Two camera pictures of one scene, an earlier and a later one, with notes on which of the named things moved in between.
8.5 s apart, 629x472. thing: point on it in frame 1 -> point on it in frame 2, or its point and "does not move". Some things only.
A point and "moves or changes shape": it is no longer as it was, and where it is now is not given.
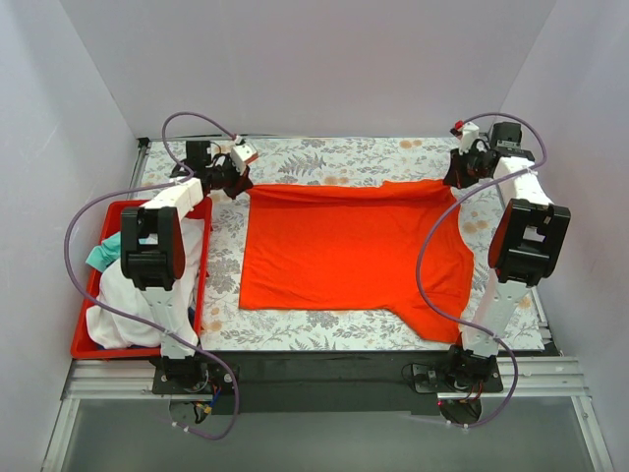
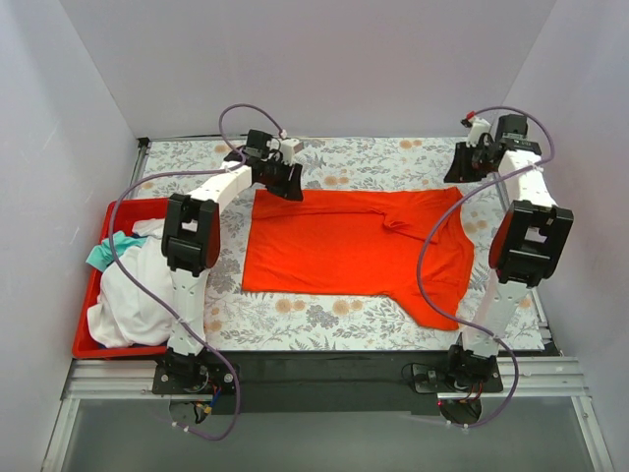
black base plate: (329, 382) does not move
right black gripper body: (457, 169) does not move
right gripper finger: (458, 161) does not move
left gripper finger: (233, 190) -> (291, 190)
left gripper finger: (244, 183) -> (295, 177)
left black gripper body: (236, 178) -> (283, 176)
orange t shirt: (356, 247) moves or changes shape
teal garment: (104, 255) does not move
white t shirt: (111, 330) does not move
